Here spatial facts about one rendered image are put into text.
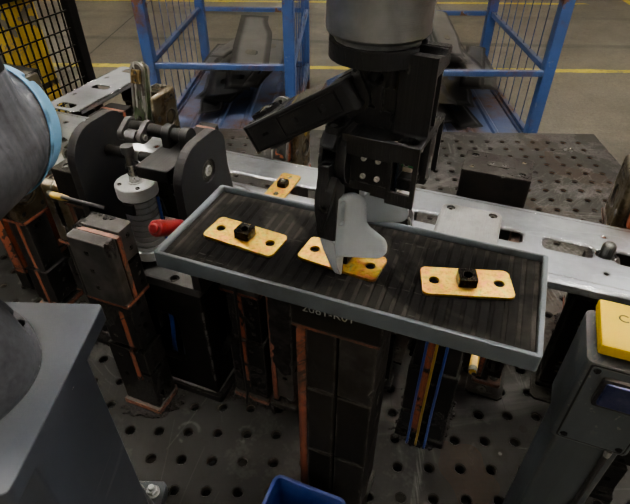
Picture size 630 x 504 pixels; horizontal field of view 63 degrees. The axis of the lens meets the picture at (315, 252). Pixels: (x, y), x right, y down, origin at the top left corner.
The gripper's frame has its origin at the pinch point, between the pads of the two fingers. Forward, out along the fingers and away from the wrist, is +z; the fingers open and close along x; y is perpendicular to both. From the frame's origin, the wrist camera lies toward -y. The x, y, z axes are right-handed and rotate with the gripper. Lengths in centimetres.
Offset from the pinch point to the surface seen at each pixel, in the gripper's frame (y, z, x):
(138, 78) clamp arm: -66, 9, 44
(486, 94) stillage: -28, 101, 311
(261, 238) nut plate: -8.6, 1.3, -0.8
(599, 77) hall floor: 41, 116, 428
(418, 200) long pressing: -1.6, 17.5, 38.4
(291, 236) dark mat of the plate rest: -6.2, 1.6, 1.2
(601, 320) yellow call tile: 23.8, 1.6, 2.4
